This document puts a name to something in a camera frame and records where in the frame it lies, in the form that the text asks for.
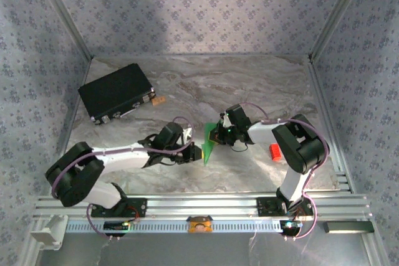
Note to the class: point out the black hard case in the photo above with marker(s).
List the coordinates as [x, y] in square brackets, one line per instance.
[115, 91]

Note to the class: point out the green paper sheet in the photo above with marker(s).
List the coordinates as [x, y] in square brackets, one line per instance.
[206, 154]

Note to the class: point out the small orange tag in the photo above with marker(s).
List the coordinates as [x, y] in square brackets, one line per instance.
[159, 101]

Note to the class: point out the red toy brick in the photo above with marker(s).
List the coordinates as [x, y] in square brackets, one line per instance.
[275, 152]

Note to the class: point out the aluminium side rail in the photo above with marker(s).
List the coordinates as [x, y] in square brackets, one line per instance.
[71, 122]
[327, 107]

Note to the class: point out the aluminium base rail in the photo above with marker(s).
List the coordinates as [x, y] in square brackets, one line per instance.
[199, 205]

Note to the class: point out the white plastic bracket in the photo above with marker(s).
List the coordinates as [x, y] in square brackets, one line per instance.
[46, 235]

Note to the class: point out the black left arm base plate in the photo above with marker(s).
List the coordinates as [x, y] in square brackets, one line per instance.
[140, 208]

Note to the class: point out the small circuit board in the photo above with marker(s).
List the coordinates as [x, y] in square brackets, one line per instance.
[290, 225]
[115, 226]

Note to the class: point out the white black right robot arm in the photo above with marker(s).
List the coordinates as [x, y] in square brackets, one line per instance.
[262, 132]

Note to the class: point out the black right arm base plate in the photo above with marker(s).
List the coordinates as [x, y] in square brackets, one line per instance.
[268, 207]

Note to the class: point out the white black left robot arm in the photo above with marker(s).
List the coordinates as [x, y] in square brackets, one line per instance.
[124, 157]

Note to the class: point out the orange clip on rail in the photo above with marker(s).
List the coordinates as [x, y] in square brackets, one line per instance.
[199, 225]

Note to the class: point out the aluminium corner post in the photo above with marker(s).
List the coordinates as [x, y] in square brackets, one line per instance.
[337, 13]

